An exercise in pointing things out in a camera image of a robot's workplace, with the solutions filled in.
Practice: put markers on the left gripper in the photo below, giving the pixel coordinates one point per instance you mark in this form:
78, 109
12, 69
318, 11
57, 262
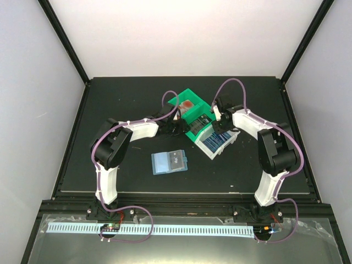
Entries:
182, 128

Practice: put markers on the blue card holder wallet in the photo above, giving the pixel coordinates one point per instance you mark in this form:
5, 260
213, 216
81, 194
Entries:
161, 163

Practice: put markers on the right small circuit board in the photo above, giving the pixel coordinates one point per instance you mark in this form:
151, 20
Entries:
264, 230

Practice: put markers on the red white credit card stack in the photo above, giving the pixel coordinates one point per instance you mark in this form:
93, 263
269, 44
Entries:
185, 106

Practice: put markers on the white slotted cable duct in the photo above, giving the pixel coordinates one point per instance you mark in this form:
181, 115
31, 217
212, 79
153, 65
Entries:
156, 229

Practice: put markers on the green bin with red cards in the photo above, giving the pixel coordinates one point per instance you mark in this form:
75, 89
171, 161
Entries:
188, 94

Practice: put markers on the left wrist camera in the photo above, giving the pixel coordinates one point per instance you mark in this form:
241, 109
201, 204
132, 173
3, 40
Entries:
177, 115

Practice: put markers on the left small circuit board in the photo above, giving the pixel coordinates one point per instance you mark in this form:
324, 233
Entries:
110, 228

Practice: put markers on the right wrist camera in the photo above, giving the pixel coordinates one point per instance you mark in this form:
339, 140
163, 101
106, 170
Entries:
217, 113

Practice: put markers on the green bin with black cards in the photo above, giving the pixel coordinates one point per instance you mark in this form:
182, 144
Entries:
193, 114

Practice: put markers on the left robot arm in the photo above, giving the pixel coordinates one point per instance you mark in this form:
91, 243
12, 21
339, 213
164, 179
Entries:
111, 143

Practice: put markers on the black frame post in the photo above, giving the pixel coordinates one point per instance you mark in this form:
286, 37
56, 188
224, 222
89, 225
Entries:
64, 39
307, 38

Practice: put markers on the left black frame post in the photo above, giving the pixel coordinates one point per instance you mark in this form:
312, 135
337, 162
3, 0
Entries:
64, 39

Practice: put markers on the right black frame post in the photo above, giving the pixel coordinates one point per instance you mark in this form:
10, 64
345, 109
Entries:
307, 38

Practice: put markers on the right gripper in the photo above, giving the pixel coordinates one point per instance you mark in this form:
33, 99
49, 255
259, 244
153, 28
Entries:
218, 128

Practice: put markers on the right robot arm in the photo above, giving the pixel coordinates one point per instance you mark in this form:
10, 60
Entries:
278, 153

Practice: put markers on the small circuit board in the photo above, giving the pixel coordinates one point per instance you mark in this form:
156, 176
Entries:
110, 228
264, 230

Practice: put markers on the white bin with blue cards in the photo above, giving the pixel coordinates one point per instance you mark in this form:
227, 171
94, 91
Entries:
207, 132

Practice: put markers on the blue credit card stack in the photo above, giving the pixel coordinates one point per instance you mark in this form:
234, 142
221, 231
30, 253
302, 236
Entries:
215, 141

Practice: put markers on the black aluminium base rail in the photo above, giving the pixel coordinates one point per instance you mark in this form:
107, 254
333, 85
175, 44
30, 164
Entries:
240, 211

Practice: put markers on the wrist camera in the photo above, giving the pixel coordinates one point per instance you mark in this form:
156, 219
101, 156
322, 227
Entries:
177, 115
217, 113

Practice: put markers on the black credit card stack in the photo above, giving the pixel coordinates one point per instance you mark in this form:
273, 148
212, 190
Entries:
197, 125

